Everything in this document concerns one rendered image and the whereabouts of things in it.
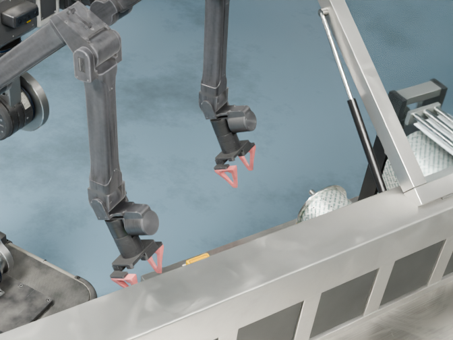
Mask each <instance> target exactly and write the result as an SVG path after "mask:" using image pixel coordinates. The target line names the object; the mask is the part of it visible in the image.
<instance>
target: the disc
mask: <svg viewBox="0 0 453 340"><path fill-rule="evenodd" d="M330 190H338V191H340V192H341V193H342V194H343V195H344V196H346V191H345V189H344V188H343V187H341V186H337V185H333V186H328V187H325V188H322V189H321V190H319V191H317V192H316V193H315V194H314V195H312V196H311V197H310V198H309V199H308V200H307V201H306V202H305V204H304V205H303V206H302V208H301V210H300V211H299V214H298V216H297V220H296V224H297V223H300V222H301V218H302V216H303V213H304V211H305V209H306V208H307V207H308V205H309V204H310V203H311V202H312V201H313V200H314V199H315V198H317V197H318V196H319V195H320V194H323V193H324V192H327V191H330Z"/></svg>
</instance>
